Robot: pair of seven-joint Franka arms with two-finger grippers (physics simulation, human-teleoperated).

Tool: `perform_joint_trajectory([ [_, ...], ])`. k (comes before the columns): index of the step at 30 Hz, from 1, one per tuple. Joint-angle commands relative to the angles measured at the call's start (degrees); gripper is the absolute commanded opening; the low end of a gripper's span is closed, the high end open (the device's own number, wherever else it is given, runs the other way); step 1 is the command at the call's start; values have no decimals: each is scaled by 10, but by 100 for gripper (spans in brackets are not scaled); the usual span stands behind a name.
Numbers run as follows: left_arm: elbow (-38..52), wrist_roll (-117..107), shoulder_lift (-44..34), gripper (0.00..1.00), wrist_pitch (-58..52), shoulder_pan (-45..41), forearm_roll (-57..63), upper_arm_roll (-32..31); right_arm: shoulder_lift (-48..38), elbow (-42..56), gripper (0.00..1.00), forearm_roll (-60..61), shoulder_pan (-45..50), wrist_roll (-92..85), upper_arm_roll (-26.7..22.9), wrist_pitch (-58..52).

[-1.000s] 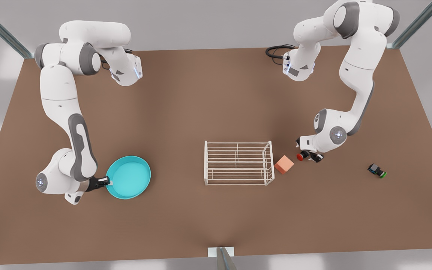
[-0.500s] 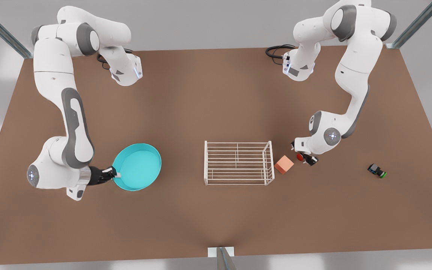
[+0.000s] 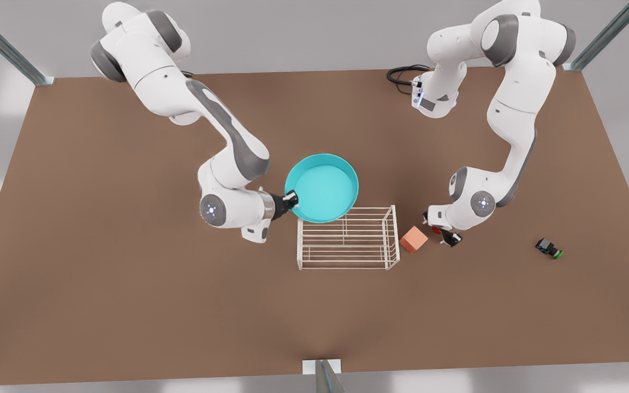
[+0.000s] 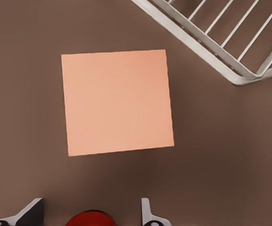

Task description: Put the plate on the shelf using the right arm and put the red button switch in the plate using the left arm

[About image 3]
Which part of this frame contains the teal round plate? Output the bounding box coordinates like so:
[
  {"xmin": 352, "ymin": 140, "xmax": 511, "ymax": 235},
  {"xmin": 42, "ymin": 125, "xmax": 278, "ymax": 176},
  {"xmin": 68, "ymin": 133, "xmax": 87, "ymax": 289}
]
[{"xmin": 284, "ymin": 153, "xmax": 360, "ymax": 224}]

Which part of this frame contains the orange cube block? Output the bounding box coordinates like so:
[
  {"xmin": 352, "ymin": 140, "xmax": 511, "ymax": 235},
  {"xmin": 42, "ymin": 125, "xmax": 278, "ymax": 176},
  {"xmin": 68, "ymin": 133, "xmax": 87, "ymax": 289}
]
[{"xmin": 400, "ymin": 226, "xmax": 429, "ymax": 254}]

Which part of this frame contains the white wire shelf rack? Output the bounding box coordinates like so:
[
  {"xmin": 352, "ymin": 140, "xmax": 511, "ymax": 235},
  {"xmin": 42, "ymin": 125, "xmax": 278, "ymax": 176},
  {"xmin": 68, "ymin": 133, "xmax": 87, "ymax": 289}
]
[{"xmin": 297, "ymin": 205, "xmax": 401, "ymax": 271}]

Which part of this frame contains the green button switch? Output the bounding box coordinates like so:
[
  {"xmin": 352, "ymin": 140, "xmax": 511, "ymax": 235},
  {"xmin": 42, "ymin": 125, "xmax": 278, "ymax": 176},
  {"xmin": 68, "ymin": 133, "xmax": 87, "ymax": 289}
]
[{"xmin": 535, "ymin": 237, "xmax": 564, "ymax": 261}]

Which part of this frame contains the black cable loop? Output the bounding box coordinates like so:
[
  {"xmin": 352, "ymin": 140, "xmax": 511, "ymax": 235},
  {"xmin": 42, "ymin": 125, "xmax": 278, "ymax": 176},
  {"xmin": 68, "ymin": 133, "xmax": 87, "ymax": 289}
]
[{"xmin": 386, "ymin": 64, "xmax": 433, "ymax": 97}]

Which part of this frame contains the silver frame post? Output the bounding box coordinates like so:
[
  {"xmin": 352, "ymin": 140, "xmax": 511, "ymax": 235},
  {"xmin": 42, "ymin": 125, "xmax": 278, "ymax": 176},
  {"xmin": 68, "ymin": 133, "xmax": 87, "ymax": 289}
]
[
  {"xmin": 302, "ymin": 359, "xmax": 346, "ymax": 393},
  {"xmin": 562, "ymin": 0, "xmax": 629, "ymax": 73},
  {"xmin": 0, "ymin": 3, "xmax": 56, "ymax": 87}
]

